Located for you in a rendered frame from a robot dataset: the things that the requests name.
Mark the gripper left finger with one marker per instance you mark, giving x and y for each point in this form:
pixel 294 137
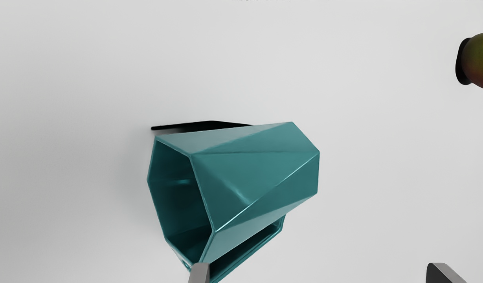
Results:
pixel 199 274

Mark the green red mango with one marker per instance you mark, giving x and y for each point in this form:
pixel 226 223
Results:
pixel 479 61

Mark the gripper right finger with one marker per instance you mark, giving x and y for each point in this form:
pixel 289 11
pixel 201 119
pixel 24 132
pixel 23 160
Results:
pixel 441 275

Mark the teal faceted mug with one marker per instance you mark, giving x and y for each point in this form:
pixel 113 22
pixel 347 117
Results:
pixel 249 177

